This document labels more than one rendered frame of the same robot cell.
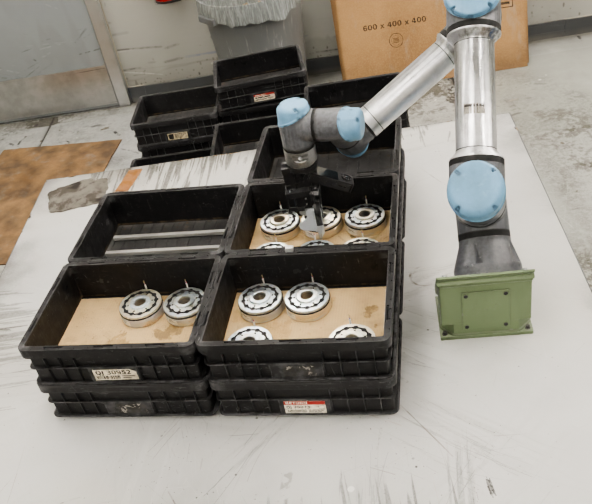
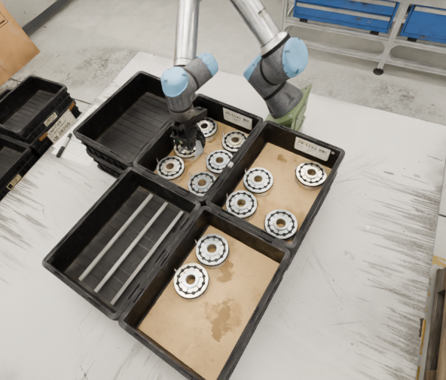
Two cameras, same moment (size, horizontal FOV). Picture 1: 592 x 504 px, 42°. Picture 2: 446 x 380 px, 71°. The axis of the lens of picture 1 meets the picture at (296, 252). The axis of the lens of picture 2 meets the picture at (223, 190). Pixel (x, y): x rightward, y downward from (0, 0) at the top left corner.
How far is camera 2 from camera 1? 135 cm
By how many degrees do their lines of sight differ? 47
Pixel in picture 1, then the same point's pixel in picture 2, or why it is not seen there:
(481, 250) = (289, 92)
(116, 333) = (202, 309)
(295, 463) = (339, 246)
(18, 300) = not seen: outside the picture
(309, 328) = (277, 191)
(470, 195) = (299, 59)
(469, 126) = (268, 23)
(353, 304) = (270, 163)
